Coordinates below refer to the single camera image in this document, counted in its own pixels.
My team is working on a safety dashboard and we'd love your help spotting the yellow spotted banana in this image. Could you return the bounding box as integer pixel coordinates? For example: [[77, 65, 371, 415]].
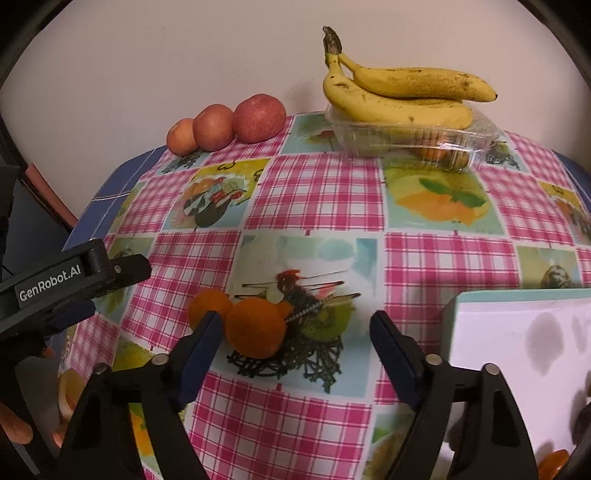
[[339, 51, 498, 102]]

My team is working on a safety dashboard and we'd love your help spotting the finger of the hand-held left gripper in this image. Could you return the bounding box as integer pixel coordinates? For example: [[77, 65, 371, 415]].
[[109, 255, 152, 293], [45, 299, 96, 340]]

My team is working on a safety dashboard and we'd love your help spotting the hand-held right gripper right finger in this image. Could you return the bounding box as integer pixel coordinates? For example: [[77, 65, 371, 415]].
[[369, 310, 539, 480]]

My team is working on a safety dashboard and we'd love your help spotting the orange fruit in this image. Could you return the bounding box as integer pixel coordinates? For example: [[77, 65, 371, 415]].
[[416, 145, 469, 168]]

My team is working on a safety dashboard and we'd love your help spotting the medium red apple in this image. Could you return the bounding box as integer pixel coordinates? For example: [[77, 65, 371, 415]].
[[193, 104, 235, 151]]

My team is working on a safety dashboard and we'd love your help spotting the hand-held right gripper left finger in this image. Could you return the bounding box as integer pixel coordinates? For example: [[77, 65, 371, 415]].
[[58, 310, 225, 480]]

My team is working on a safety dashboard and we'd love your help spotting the small red apple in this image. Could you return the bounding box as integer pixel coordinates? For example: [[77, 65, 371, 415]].
[[166, 119, 199, 155]]

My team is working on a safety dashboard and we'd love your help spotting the person's left hand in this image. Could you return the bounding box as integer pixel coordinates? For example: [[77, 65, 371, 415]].
[[0, 400, 35, 445]]

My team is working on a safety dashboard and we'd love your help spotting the pink checkered tablecloth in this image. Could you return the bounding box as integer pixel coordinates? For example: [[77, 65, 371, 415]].
[[60, 111, 591, 480]]

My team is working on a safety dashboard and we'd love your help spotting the large red apple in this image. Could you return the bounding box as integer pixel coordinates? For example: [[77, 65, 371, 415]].
[[232, 93, 287, 144]]

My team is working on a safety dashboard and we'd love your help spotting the bunch of yellow bananas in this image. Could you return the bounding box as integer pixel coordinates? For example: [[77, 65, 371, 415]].
[[322, 26, 474, 131]]

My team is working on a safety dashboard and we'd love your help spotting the clear plastic container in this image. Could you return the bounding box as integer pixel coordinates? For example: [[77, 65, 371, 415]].
[[327, 104, 504, 171]]

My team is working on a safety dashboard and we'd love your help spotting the white foam tray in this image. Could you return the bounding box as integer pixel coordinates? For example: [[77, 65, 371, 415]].
[[436, 288, 591, 480]]

